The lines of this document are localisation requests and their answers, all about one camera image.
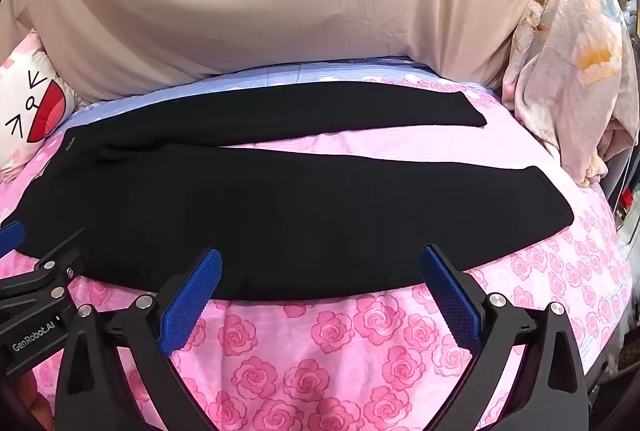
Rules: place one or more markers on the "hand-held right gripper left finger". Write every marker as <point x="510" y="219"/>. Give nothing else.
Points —
<point x="192" y="296"/>

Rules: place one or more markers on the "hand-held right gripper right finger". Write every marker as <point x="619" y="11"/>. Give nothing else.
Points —
<point x="452" y="298"/>

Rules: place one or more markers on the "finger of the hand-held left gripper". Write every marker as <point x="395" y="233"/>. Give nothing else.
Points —
<point x="10" y="236"/>
<point x="60" y="256"/>

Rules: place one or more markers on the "black pants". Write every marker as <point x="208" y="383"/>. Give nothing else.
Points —
<point x="250" y="211"/>

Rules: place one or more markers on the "pink floral bedsheet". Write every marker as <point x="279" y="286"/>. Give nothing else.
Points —
<point x="350" y="361"/>

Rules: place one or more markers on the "cartoon face pillow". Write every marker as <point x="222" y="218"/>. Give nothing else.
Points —
<point x="25" y="111"/>

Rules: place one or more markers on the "floral fleece blanket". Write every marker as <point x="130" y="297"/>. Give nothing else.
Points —
<point x="565" y="61"/>

